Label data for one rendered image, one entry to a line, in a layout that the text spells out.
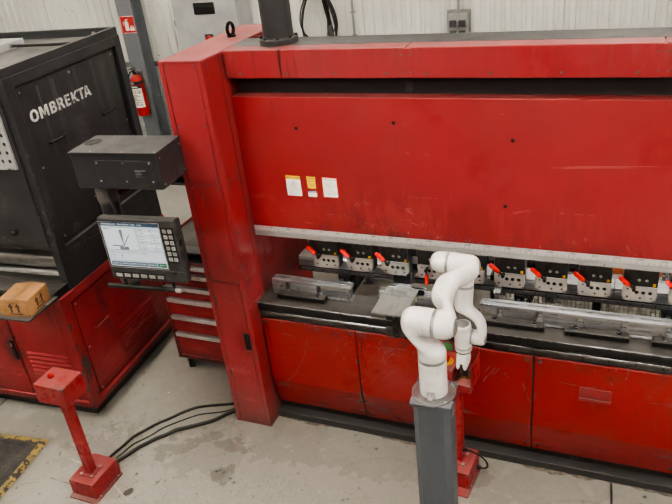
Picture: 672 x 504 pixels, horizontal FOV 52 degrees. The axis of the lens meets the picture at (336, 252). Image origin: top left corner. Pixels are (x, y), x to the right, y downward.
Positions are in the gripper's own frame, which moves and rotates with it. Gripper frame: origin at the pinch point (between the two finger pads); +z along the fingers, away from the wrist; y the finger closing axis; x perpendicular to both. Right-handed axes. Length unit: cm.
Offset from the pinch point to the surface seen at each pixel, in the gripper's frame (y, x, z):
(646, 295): -37, 77, -36
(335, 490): 40, -65, 71
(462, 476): 14, 0, 64
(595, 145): -42, 50, -109
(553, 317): -34, 36, -17
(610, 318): -37, 63, -20
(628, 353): -24, 73, -11
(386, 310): -7, -43, -26
